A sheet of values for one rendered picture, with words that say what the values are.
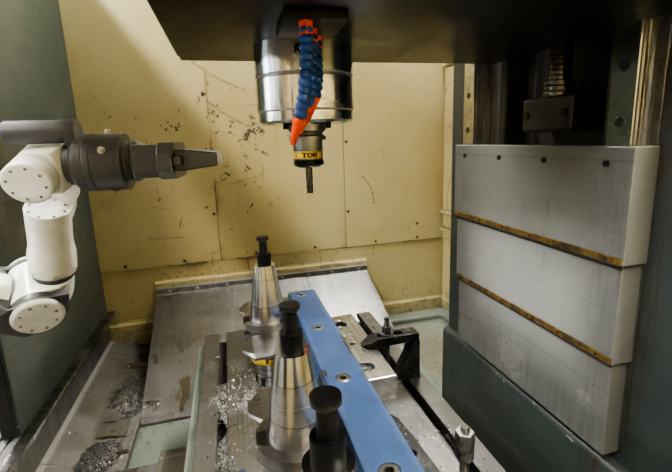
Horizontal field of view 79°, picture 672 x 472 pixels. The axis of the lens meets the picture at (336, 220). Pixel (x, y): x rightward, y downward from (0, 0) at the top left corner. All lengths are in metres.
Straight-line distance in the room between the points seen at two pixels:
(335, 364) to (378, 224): 1.47
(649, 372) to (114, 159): 0.88
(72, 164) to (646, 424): 0.96
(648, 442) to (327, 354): 0.59
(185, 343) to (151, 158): 1.04
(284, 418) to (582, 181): 0.62
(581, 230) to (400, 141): 1.18
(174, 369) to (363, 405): 1.24
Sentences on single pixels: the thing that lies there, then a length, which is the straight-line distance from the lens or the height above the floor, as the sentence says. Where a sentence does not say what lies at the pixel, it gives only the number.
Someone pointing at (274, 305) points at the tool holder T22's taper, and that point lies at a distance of 0.52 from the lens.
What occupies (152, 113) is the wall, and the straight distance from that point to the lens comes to 1.72.
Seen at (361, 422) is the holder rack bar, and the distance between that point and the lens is 0.35.
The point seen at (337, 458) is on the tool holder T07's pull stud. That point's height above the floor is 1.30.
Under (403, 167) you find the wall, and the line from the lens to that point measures 1.87.
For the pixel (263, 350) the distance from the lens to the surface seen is 0.48.
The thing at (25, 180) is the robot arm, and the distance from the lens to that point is 0.72.
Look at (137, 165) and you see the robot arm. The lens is 0.68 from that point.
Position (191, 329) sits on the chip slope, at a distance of 1.66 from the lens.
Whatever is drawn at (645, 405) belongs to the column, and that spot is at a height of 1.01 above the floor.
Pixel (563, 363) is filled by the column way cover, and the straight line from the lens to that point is 0.91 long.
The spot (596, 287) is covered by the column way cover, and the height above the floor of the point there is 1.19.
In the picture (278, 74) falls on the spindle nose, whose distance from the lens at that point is 0.65.
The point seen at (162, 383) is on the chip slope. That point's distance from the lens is 1.54.
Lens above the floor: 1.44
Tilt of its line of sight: 11 degrees down
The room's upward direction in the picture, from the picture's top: 2 degrees counter-clockwise
